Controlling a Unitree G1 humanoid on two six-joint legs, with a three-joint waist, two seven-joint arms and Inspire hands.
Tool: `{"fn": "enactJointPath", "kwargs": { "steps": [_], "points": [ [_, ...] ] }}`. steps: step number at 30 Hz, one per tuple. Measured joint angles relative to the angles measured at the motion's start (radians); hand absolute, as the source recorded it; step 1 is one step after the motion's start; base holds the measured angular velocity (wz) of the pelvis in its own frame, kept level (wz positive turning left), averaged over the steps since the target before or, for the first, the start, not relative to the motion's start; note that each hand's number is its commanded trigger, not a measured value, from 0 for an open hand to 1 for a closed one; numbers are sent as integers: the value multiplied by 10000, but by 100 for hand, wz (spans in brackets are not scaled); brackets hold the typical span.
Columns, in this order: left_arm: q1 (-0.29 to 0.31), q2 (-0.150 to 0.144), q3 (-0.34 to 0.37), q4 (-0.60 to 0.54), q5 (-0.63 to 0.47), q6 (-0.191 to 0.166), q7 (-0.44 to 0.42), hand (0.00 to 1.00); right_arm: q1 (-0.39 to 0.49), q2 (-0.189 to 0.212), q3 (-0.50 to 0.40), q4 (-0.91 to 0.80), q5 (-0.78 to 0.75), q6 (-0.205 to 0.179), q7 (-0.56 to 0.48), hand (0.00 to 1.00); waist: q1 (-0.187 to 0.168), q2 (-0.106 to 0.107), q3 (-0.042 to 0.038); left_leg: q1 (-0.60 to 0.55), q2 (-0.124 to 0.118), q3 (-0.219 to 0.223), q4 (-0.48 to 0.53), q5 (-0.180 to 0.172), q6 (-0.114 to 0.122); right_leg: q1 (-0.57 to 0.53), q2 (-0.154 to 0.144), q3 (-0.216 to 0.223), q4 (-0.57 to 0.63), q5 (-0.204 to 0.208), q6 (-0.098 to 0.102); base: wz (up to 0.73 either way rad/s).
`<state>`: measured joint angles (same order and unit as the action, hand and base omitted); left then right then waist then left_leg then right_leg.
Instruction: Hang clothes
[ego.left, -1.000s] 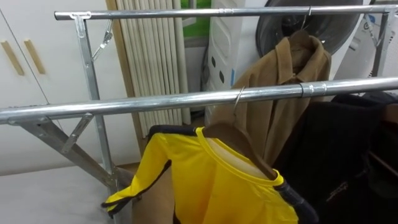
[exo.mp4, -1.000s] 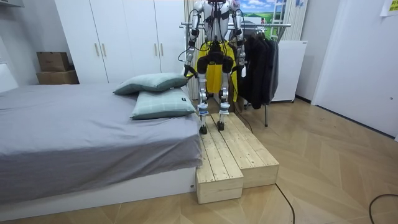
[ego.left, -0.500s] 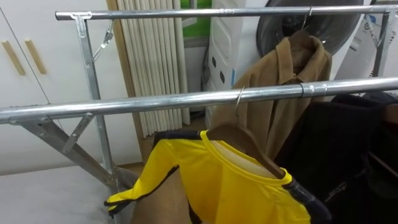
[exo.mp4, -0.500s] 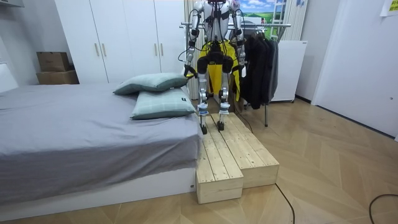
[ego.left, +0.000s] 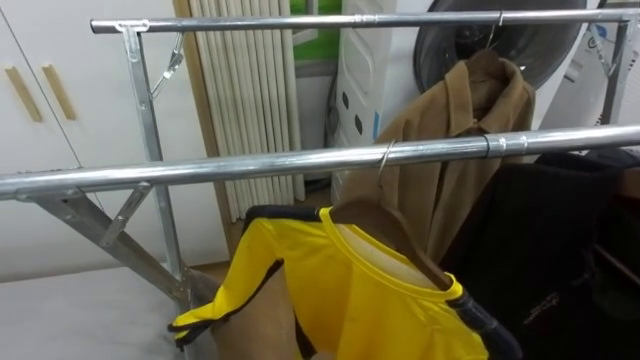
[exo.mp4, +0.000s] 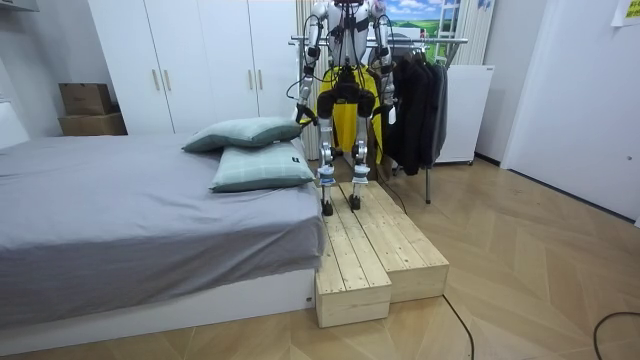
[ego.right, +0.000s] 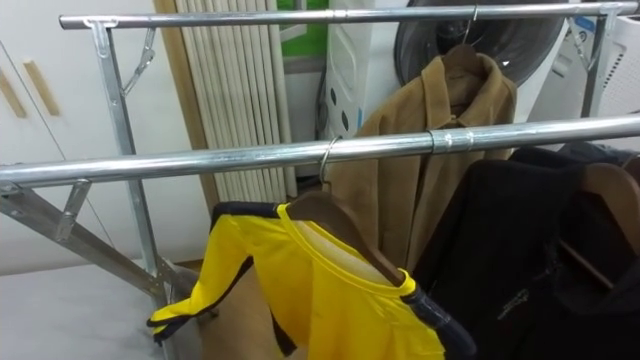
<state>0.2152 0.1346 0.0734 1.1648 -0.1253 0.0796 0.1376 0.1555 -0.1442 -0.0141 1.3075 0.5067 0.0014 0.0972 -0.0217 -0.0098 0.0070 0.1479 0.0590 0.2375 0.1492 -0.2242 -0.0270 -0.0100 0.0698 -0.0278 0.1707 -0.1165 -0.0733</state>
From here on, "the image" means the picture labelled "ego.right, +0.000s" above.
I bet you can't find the black zip jacket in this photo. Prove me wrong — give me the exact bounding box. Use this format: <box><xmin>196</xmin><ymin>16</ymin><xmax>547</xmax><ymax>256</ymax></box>
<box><xmin>412</xmin><ymin>141</ymin><xmax>640</xmax><ymax>360</ymax></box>

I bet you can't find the dark wooden clothes hanger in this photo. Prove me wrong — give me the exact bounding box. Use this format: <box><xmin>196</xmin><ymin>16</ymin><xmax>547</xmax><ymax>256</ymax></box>
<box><xmin>286</xmin><ymin>134</ymin><xmax>407</xmax><ymax>288</ymax></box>

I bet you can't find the white cabinet with wooden handles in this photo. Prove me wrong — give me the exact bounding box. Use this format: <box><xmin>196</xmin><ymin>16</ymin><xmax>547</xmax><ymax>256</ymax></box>
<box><xmin>0</xmin><ymin>0</ymin><xmax>213</xmax><ymax>277</ymax></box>

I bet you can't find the yellow sports shirt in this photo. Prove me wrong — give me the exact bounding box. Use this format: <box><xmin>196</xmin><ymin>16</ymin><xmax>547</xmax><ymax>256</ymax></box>
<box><xmin>146</xmin><ymin>201</ymin><xmax>477</xmax><ymax>360</ymax></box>

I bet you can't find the tan brown jacket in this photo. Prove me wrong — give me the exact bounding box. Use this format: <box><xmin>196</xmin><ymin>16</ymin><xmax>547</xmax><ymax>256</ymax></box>
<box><xmin>324</xmin><ymin>52</ymin><xmax>519</xmax><ymax>272</ymax></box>

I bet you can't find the brown wooden clothes hanger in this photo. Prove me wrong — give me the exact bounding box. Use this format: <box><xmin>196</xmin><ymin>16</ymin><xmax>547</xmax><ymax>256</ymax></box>
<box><xmin>558</xmin><ymin>156</ymin><xmax>640</xmax><ymax>291</ymax></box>

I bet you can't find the white appliance with vent holes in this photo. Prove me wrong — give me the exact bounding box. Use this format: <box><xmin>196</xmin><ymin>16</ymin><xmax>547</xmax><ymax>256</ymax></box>
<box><xmin>527</xmin><ymin>13</ymin><xmax>640</xmax><ymax>153</ymax></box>

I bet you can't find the white washing machine tower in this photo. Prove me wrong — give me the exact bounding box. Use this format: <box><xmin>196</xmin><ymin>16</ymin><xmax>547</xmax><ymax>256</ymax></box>
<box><xmin>323</xmin><ymin>0</ymin><xmax>572</xmax><ymax>142</ymax></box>

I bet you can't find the wooden hanger with metal hook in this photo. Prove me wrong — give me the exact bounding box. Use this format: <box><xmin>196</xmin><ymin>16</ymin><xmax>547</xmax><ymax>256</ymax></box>
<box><xmin>442</xmin><ymin>4</ymin><xmax>485</xmax><ymax>78</ymax></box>

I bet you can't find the silver metal clothes rack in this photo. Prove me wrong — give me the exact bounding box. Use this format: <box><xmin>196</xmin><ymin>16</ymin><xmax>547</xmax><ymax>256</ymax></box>
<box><xmin>0</xmin><ymin>0</ymin><xmax>640</xmax><ymax>360</ymax></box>

